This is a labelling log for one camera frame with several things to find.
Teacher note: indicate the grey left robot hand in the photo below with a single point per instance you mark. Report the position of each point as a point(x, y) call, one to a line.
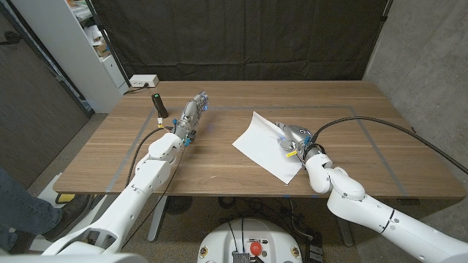
point(189, 115)

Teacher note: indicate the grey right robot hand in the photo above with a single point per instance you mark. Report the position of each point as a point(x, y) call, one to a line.
point(298, 135)

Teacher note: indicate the white paper sheet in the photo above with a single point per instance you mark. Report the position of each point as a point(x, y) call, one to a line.
point(261, 146)

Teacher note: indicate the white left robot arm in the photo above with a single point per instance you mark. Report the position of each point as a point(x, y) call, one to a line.
point(128, 201)

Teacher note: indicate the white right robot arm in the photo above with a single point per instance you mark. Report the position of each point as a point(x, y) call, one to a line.
point(365, 208)

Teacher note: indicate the black round floor object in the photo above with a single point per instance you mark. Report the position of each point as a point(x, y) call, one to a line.
point(178, 204)

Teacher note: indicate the black backdrop curtain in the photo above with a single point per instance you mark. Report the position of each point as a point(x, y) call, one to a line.
point(241, 36)

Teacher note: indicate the black stand pole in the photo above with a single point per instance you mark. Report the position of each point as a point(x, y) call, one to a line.
point(109, 47)

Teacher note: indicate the cardboard box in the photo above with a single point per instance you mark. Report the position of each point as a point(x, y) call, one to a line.
point(102, 49)

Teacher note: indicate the grey table leg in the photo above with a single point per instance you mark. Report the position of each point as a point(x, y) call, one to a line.
point(157, 219)
point(345, 233)

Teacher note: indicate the black floor power strip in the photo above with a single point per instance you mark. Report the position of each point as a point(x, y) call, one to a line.
point(314, 252)

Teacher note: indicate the red emergency stop button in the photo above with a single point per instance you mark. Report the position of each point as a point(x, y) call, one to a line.
point(256, 248)

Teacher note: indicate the white robot torso base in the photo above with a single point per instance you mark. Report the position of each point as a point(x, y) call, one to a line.
point(219, 244)

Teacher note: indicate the white shelf cabinet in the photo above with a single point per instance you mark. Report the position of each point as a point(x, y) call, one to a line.
point(69, 47)

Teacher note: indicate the yellow floor object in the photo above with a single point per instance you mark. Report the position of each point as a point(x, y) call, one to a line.
point(66, 198)

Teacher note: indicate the dark person shoe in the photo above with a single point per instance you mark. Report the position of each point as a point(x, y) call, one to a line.
point(71, 212)

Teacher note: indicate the person leg in jeans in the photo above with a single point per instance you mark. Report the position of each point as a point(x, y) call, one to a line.
point(22, 212)

